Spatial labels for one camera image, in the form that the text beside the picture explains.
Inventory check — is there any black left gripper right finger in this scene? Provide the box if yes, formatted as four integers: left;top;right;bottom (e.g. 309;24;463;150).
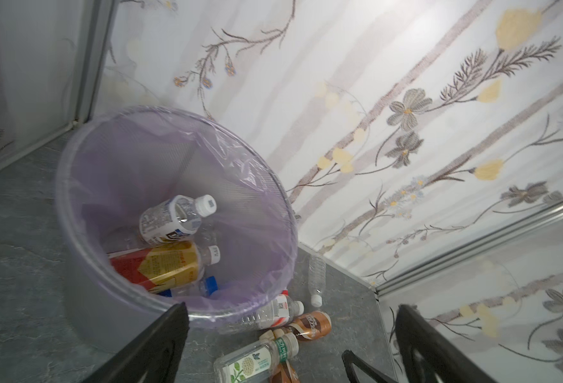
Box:
395;305;495;383

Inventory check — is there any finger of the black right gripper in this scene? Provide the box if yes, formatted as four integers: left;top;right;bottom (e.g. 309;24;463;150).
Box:
342;349;397;383

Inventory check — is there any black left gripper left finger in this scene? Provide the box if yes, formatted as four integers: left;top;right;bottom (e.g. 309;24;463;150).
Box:
85;303;190;382

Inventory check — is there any clear water bottle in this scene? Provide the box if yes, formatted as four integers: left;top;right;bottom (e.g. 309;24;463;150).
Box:
218;290;305;334

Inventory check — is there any yellow label tea bottle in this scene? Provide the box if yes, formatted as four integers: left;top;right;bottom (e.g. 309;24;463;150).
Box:
109;241;221;294

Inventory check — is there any crushed clear bottle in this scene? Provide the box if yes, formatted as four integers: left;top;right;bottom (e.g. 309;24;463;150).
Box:
214;333;299;383

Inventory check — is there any grey label small bottle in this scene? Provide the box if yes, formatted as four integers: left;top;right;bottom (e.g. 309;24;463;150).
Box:
139;195;217;247

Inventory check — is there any purple lined trash bin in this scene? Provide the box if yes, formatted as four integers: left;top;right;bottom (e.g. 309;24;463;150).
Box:
56;106;297;353

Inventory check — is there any brown tea bottle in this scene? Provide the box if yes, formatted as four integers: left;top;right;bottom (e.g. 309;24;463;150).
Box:
280;311;333;342

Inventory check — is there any upright clear small bottle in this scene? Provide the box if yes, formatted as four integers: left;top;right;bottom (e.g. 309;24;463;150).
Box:
308;255;326;307

